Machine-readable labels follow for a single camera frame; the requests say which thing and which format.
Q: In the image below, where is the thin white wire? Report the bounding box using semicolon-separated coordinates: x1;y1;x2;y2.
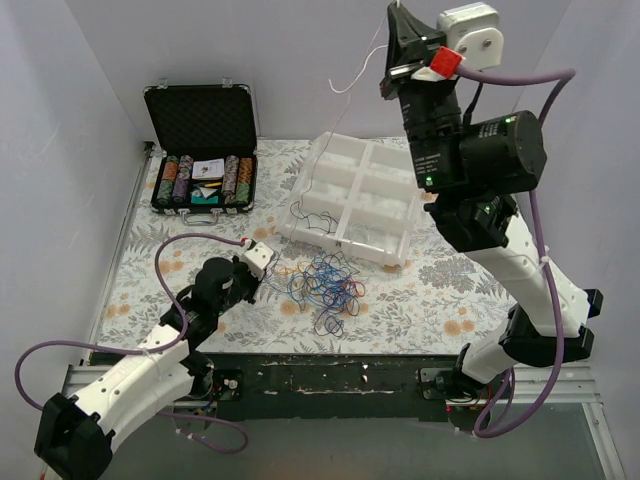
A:
289;0;401;221

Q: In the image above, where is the thin purple wire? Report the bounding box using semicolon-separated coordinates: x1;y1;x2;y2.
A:
290;200;341;235

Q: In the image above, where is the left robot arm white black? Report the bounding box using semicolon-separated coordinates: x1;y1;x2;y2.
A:
34;243;272;479

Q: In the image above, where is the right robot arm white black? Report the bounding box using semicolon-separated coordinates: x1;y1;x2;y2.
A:
380;1;603;399

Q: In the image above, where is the colourful toy block figure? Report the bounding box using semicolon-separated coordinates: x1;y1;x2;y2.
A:
460;141;487;178

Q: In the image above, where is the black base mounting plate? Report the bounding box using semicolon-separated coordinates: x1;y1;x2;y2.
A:
149;352;516;422

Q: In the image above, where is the white plastic compartment tray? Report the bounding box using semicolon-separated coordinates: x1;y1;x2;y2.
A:
276;132;422;266

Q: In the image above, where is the playing card deck box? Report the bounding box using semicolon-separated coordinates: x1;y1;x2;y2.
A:
191;158;225;181

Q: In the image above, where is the black poker chip case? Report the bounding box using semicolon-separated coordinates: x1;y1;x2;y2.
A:
144;83;258;218

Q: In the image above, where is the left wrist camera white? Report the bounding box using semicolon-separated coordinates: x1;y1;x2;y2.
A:
240;242;275;278

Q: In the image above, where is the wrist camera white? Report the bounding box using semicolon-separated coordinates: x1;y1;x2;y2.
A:
240;242;275;278
437;2;504;71

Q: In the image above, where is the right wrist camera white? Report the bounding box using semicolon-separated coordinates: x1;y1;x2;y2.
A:
437;2;504;71

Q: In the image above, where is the tangled coloured wire pile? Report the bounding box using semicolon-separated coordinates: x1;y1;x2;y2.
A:
264;250;368;337

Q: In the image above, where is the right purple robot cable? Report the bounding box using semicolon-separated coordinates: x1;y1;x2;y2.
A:
454;66;577;439

